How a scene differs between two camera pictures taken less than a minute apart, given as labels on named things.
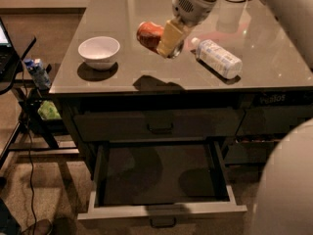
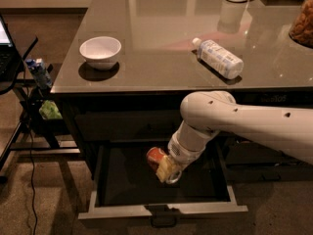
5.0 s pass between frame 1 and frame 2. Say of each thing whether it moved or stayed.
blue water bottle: stayed
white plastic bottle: stayed
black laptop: stayed
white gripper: moved
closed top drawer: stayed
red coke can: moved
